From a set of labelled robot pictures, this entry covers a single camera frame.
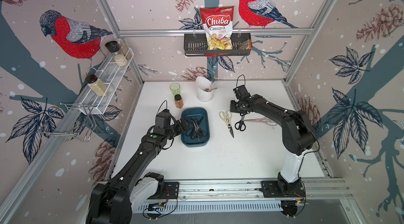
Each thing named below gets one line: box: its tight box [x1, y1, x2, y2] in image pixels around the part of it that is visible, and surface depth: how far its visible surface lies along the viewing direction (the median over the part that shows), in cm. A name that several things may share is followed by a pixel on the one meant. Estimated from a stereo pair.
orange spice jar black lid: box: [174, 94, 184, 109], surface depth 103 cm
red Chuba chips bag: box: [199, 5, 235, 50], surface depth 84 cm
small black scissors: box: [189, 117, 208, 142], surface depth 94 cm
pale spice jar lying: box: [84, 74, 107, 97], surface depth 69 cm
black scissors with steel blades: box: [234, 115, 247, 132], surface depth 98 cm
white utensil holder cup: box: [195, 76, 215, 103], surface depth 108 cm
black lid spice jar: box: [104, 40, 128, 67], surface depth 83 cm
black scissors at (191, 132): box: [185, 115, 205, 140], surface depth 94 cm
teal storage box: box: [180, 107, 210, 147], surface depth 95 cm
